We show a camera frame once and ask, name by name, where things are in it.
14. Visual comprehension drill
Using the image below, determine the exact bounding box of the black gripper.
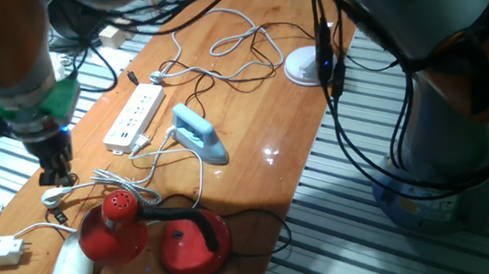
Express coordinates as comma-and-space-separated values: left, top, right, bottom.
23, 127, 78, 192

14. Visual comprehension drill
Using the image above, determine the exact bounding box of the braided iron cord round plug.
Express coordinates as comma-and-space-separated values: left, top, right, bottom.
35, 124, 185, 217

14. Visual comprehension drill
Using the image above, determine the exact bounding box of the white square plug adapter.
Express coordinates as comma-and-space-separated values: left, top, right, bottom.
0, 233, 32, 268

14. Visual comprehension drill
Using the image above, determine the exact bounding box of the white power strip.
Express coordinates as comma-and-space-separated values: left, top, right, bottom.
97, 80, 171, 157

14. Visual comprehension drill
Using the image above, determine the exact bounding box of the white rounded gadget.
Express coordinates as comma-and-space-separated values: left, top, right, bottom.
47, 49, 70, 82

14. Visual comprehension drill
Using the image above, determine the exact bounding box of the white paper sheet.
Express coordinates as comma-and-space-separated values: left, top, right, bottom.
82, 44, 131, 77

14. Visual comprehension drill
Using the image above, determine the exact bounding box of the red desk lamp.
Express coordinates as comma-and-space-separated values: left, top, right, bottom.
73, 178, 236, 274

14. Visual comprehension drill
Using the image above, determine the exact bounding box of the wooden cube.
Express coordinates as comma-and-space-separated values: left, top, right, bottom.
97, 23, 128, 52

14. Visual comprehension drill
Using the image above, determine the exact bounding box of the black filament spool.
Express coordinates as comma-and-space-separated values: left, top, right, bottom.
44, 0, 104, 51

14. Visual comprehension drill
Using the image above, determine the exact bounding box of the glossy wooden board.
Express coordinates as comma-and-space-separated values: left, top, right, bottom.
0, 0, 382, 274

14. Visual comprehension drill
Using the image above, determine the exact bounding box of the white desk lamp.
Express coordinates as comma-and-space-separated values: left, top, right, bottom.
260, 0, 340, 91

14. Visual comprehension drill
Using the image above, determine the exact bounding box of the thin black red-lamp cord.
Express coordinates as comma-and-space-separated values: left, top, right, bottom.
39, 150, 296, 274

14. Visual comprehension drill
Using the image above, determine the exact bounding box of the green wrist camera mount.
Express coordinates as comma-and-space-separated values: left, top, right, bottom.
0, 76, 84, 128

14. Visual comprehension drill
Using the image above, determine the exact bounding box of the white hair dryer cord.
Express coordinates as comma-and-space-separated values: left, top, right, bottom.
0, 127, 216, 274

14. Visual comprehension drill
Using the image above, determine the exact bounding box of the thin black white-lamp cord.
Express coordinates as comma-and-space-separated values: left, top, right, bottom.
122, 16, 324, 124

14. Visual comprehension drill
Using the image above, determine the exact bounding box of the thick white power strip cord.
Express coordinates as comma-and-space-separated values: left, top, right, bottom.
143, 2, 287, 90

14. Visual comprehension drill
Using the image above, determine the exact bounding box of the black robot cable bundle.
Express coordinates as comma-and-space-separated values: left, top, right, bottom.
46, 0, 489, 235

